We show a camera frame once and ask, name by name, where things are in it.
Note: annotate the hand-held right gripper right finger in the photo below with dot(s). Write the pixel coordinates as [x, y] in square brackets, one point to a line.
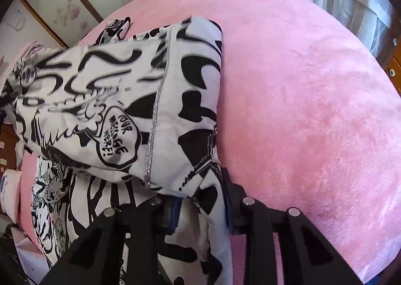
[235, 210]

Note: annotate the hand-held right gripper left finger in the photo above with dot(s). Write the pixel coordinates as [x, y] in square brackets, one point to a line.
[170, 216]

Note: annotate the black white printed jacket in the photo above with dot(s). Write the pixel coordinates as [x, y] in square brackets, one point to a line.
[94, 100]

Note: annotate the pink fleece blanket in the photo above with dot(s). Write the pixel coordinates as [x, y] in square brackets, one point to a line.
[297, 84]

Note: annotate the white paper sheet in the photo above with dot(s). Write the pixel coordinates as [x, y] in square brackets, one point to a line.
[31, 260]

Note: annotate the white printed pillow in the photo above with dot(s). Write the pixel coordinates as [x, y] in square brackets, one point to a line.
[7, 191]

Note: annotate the brown wooden headboard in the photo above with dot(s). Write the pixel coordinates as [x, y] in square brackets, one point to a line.
[6, 147]

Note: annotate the wooden drawer cabinet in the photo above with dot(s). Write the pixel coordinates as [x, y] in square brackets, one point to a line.
[393, 69]

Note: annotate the folded pink bear quilt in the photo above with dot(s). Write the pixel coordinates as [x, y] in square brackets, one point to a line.
[28, 48]

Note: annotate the floral wardrobe doors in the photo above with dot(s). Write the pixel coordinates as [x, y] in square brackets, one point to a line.
[62, 0]

